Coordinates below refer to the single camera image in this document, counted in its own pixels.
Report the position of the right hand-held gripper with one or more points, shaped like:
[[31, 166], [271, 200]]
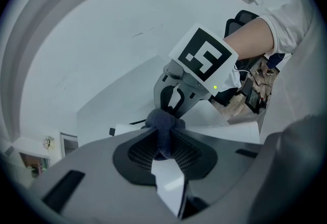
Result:
[[204, 51]]

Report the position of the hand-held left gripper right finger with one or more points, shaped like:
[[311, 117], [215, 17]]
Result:
[[230, 164]]

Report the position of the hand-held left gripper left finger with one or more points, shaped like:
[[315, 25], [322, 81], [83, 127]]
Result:
[[89, 166]]

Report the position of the dark blue cloth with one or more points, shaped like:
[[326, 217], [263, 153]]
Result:
[[163, 125]]

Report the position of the person's right forearm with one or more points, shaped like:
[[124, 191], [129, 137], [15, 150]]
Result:
[[250, 39]]

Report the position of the white flower pot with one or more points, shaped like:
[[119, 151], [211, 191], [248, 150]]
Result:
[[48, 142]]

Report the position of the white crumpled cloth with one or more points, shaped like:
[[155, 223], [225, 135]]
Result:
[[231, 78]]

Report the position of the black electronic box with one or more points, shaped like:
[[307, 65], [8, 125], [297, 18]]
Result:
[[253, 96]]

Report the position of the black office chair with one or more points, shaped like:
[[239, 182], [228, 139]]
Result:
[[242, 17]]

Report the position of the person's cream clothing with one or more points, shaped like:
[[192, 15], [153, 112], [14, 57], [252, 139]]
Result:
[[291, 21]]

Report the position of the right hand-held gripper camera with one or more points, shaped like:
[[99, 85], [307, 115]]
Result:
[[186, 77]]

